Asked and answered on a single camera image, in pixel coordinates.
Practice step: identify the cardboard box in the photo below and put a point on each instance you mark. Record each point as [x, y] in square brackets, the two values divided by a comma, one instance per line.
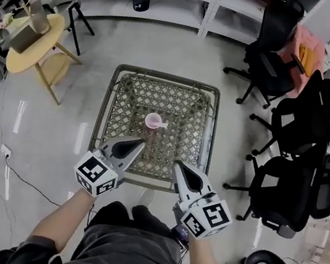
[40, 18]
[24, 39]

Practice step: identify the black office chair with armrests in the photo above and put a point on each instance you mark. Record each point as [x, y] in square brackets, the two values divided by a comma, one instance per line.
[272, 52]

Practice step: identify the white power strip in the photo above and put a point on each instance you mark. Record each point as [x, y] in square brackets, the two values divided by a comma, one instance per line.
[5, 151]

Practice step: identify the person's left forearm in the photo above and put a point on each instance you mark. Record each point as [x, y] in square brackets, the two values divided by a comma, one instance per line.
[66, 215]

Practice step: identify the pink garment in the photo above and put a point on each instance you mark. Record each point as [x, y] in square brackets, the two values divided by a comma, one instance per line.
[310, 49]

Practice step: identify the white cabinet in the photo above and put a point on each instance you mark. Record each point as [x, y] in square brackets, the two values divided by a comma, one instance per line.
[328, 17]

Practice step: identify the black waste bin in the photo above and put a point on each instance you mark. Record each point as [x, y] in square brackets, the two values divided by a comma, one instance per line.
[140, 0]

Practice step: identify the person's grey shirt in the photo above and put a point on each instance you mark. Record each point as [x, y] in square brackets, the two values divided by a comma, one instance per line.
[128, 257]

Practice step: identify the pink cup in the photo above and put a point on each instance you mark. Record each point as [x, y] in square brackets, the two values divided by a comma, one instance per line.
[152, 121]

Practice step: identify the person's legs in black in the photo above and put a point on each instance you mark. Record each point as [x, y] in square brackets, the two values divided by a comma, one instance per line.
[126, 215]

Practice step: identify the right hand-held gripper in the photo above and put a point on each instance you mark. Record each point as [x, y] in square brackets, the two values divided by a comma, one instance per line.
[208, 217]

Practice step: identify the person's white shoe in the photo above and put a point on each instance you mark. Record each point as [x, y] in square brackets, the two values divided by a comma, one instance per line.
[146, 197]

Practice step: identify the yellow wooden chair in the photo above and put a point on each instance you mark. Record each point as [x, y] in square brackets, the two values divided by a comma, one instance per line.
[55, 67]

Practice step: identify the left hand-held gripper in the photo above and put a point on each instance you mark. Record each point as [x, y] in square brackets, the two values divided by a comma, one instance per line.
[95, 173]

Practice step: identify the round yellow table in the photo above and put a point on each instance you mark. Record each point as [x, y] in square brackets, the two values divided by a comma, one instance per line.
[38, 44]

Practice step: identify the wicker glass-top table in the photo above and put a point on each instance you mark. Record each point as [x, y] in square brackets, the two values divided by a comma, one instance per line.
[170, 98]

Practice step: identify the black mesh office chair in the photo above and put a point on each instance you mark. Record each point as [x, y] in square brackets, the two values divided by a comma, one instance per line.
[286, 192]
[304, 120]

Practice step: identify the black wrist device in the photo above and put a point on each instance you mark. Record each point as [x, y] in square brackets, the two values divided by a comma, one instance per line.
[182, 235]

